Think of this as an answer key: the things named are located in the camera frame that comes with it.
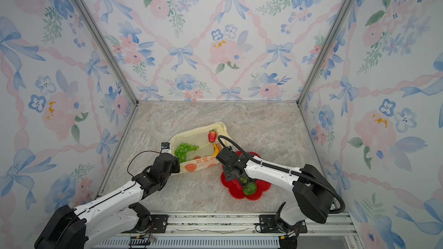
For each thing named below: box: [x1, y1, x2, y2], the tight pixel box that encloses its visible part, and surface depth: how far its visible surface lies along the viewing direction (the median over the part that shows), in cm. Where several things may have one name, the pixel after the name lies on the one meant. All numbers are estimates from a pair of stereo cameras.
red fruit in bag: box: [208, 129, 218, 143], surface depth 102 cm
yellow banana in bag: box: [212, 143, 220, 157], surface depth 97 cm
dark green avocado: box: [242, 181, 257, 196], surface depth 80 cm
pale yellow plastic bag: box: [170, 121, 230, 174], surface depth 95 cm
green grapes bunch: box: [174, 142, 200, 164], surface depth 94 cm
